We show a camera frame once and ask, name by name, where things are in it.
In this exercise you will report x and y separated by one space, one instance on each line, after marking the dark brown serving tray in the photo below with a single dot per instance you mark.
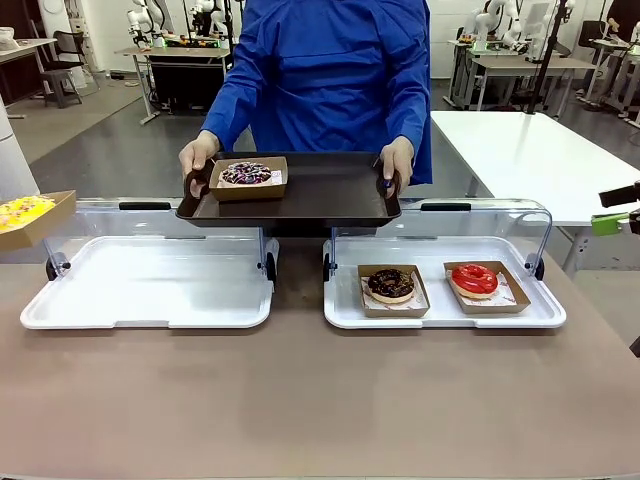
330 195

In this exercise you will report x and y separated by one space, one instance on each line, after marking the sprinkled chocolate donut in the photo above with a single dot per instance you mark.
247 192

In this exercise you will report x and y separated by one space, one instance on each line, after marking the chocolate donut with white drizzle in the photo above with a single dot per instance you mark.
246 174

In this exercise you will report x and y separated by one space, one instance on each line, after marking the yellow frosted donut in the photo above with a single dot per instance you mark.
45 225

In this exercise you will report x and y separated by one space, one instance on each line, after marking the yellow sprinkled donut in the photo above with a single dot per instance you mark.
25 212

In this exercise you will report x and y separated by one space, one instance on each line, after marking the person's right forearm blue sleeve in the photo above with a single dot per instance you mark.
230 105

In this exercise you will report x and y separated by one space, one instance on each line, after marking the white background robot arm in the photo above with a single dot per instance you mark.
500 20
142 20
210 15

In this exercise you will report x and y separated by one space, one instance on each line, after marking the person's left forearm blue sleeve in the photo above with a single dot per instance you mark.
415 110

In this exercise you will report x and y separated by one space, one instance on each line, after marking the red frosted donut in box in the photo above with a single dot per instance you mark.
500 305

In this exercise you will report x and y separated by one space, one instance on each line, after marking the red glazed donut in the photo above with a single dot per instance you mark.
475 282

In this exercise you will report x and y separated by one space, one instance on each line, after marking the dark chocolate donut in box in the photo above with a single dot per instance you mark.
395 310

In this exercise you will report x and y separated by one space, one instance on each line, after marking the person in blue coat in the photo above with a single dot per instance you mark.
335 75

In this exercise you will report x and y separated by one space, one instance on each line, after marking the person's left hand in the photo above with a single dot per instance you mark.
400 165

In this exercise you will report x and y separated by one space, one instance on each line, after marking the person's right hand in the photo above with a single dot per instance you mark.
200 150

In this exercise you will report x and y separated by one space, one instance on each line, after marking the white side table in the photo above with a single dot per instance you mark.
525 155

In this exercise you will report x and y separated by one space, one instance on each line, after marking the clear plastic tray lid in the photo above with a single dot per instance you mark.
500 225
100 220

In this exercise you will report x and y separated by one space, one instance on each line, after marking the black table edge clamp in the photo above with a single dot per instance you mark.
631 345

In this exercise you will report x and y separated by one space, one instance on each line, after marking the black tripod pole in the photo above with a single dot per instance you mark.
545 55

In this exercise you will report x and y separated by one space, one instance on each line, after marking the beige background workbench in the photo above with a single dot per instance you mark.
520 67

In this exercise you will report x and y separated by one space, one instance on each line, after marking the white display tray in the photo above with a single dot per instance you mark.
440 315
150 290

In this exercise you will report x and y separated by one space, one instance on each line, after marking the grey background workbench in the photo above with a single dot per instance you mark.
170 52

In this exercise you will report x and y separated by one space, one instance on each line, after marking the black office chair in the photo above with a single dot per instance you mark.
65 65

